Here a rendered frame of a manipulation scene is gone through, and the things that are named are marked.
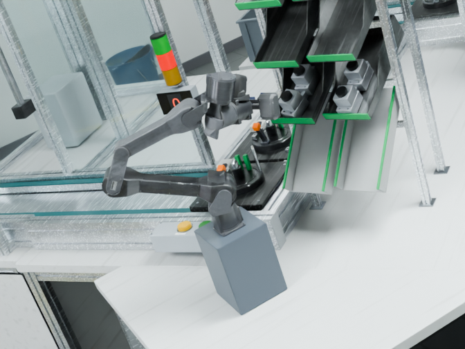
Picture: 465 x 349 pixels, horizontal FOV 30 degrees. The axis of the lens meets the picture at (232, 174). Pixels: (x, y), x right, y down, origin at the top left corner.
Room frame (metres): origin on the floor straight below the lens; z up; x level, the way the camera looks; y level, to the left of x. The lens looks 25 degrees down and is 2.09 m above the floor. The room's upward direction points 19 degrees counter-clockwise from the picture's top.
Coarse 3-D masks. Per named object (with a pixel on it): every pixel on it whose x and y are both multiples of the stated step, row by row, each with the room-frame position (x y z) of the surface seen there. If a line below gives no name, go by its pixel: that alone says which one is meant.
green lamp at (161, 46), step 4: (164, 36) 2.47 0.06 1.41; (152, 40) 2.47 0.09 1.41; (156, 40) 2.46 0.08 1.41; (160, 40) 2.46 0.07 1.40; (164, 40) 2.46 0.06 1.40; (168, 40) 2.48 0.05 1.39; (152, 44) 2.47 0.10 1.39; (156, 44) 2.46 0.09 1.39; (160, 44) 2.46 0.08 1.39; (164, 44) 2.46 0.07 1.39; (168, 44) 2.47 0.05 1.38; (156, 48) 2.46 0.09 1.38; (160, 48) 2.46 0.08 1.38; (164, 48) 2.46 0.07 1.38; (168, 48) 2.46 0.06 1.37; (156, 52) 2.47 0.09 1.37; (160, 52) 2.46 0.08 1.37; (164, 52) 2.46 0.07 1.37
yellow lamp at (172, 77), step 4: (176, 68) 2.47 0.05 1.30; (164, 72) 2.46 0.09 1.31; (168, 72) 2.46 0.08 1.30; (172, 72) 2.46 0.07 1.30; (176, 72) 2.46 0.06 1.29; (164, 76) 2.47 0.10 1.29; (168, 76) 2.46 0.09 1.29; (172, 76) 2.46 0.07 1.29; (176, 76) 2.46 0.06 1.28; (180, 76) 2.47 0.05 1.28; (168, 80) 2.46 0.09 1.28; (172, 80) 2.46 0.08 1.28; (176, 80) 2.46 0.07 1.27; (180, 80) 2.47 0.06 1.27; (168, 84) 2.47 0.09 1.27; (172, 84) 2.46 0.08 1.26
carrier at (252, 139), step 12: (264, 120) 2.63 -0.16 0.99; (252, 132) 2.61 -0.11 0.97; (264, 132) 2.53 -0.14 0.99; (276, 132) 2.48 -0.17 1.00; (288, 132) 2.47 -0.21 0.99; (252, 144) 2.48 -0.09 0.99; (264, 144) 2.44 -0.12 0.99; (276, 144) 2.42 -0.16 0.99; (288, 144) 2.43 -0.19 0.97; (240, 156) 2.46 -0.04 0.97; (252, 156) 2.43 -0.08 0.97; (264, 156) 2.40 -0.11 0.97; (276, 156) 2.37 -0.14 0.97
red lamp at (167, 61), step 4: (168, 52) 2.47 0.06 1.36; (172, 52) 2.48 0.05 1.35; (156, 56) 2.47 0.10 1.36; (160, 56) 2.46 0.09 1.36; (164, 56) 2.46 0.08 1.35; (168, 56) 2.46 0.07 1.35; (172, 56) 2.47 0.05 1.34; (160, 60) 2.46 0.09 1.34; (164, 60) 2.46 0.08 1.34; (168, 60) 2.46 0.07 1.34; (172, 60) 2.46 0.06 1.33; (160, 64) 2.47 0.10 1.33; (164, 64) 2.46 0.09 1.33; (168, 64) 2.46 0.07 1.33; (172, 64) 2.46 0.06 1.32; (176, 64) 2.48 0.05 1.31; (164, 68) 2.46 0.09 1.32; (168, 68) 2.46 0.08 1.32; (172, 68) 2.46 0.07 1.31
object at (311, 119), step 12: (288, 72) 2.19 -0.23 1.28; (324, 72) 2.09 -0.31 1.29; (288, 84) 2.18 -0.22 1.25; (324, 84) 2.08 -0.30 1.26; (312, 96) 2.11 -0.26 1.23; (324, 96) 2.07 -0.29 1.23; (312, 108) 2.07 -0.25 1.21; (276, 120) 2.09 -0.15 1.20; (288, 120) 2.07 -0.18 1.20; (300, 120) 2.04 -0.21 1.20; (312, 120) 2.02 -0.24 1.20
